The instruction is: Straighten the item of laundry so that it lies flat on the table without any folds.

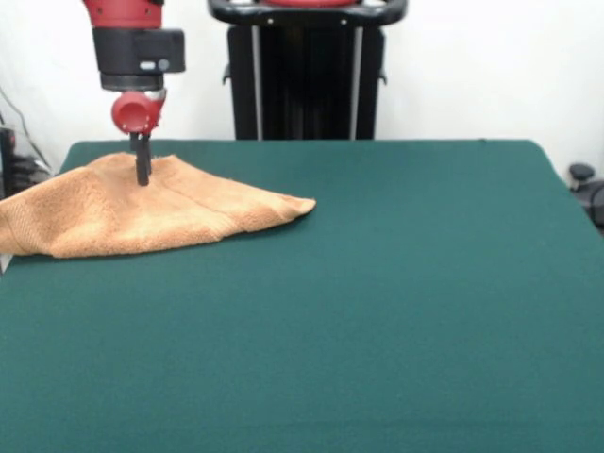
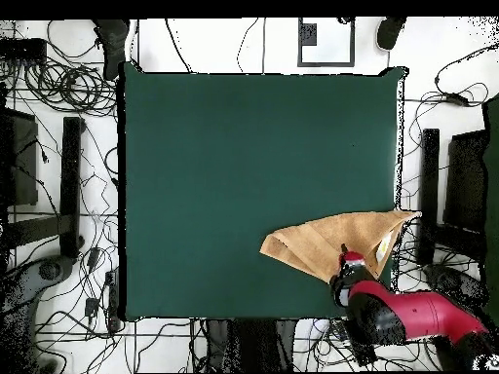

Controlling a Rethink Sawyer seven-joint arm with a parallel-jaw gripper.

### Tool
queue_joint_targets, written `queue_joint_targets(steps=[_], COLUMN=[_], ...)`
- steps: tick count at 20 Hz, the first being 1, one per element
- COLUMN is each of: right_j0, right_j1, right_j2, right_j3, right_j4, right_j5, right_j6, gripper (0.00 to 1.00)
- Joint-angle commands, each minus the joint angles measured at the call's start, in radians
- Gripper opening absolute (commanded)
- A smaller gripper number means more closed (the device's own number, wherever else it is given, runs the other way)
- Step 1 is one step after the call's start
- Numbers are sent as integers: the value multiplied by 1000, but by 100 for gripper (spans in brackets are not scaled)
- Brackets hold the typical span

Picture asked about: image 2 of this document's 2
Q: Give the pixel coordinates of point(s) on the grey square floor frame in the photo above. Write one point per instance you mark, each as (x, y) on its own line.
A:
(308, 35)

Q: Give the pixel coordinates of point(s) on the black T-shaped stand base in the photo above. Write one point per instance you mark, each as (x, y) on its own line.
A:
(71, 175)
(429, 175)

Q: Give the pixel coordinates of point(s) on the black power strip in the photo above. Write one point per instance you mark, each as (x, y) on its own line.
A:
(113, 300)

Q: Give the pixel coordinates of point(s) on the black power adapter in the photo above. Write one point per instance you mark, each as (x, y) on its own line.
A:
(93, 257)
(91, 307)
(456, 99)

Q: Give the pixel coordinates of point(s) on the black square case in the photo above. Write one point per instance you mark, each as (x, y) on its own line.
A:
(23, 163)
(464, 183)

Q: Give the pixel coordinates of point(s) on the tan terry towel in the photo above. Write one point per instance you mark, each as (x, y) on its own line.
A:
(331, 237)

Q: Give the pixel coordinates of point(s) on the black electronics box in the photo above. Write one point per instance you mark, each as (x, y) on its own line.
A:
(23, 50)

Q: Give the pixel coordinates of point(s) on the dark green table cloth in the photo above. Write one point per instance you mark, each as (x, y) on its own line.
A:
(234, 156)

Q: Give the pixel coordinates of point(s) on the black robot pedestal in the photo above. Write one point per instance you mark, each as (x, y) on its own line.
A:
(249, 343)

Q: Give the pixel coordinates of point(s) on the grey caster base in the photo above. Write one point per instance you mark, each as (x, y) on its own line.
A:
(23, 288)
(452, 280)

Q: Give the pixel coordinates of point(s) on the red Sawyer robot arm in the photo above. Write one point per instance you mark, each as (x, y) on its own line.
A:
(429, 311)

